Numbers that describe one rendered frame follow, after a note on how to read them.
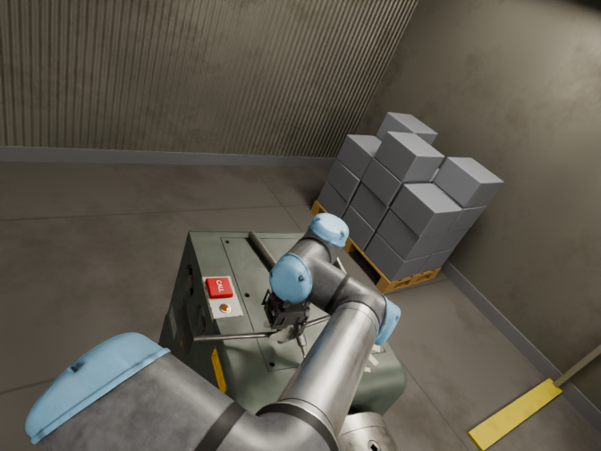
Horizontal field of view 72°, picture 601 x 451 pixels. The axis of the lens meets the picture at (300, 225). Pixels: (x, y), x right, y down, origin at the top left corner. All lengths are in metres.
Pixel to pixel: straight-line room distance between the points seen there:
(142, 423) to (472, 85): 3.89
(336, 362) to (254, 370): 0.47
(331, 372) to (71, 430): 0.26
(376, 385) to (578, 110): 2.92
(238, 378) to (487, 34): 3.63
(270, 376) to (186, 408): 0.61
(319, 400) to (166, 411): 0.16
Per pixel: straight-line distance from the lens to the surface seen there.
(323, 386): 0.48
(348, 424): 1.01
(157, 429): 0.36
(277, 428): 0.40
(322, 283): 0.68
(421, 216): 3.11
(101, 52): 3.41
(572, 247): 3.65
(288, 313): 0.87
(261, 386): 0.95
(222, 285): 1.08
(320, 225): 0.75
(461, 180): 3.35
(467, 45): 4.18
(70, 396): 0.39
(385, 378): 1.12
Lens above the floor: 2.03
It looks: 33 degrees down
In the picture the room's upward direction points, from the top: 24 degrees clockwise
